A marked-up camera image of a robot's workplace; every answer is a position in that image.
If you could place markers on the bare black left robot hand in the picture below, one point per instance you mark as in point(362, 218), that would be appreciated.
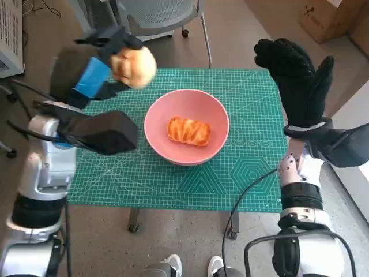
point(92, 78)

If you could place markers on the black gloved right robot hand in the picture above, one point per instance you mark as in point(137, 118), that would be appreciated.
point(302, 92)

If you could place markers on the round toy bread bun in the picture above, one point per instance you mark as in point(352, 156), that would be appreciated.
point(135, 67)

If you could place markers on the pink bowl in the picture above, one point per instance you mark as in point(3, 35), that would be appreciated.
point(184, 101)

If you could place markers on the rectangular braided toy bread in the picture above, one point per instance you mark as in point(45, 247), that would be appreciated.
point(188, 131)

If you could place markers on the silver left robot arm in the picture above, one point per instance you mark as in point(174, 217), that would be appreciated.
point(43, 179)

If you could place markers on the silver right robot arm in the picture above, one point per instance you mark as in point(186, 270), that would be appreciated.
point(302, 202)

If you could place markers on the plain cardboard box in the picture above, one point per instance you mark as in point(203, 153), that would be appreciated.
point(361, 40)

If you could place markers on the printed cardboard box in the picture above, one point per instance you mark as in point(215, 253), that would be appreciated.
point(328, 17)

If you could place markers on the black office chair caster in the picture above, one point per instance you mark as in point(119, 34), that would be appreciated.
point(11, 153)
point(11, 96)

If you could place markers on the grey mesh chair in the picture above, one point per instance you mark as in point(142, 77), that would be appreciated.
point(164, 14)

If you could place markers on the white perforated appliance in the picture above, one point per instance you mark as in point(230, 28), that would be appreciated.
point(8, 29)

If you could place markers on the green cutting mat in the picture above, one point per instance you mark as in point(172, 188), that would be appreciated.
point(161, 184)

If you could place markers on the grey table leg with caster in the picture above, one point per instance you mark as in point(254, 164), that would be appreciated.
point(134, 220)
point(234, 223)

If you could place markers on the white shoe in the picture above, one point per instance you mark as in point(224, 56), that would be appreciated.
point(173, 264)
point(215, 264)

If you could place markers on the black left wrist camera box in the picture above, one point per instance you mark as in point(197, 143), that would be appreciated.
point(106, 132)

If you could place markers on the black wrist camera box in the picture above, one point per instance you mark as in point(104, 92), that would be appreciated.
point(106, 132)
point(346, 147)

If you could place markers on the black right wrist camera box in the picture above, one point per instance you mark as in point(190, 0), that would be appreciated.
point(346, 147)

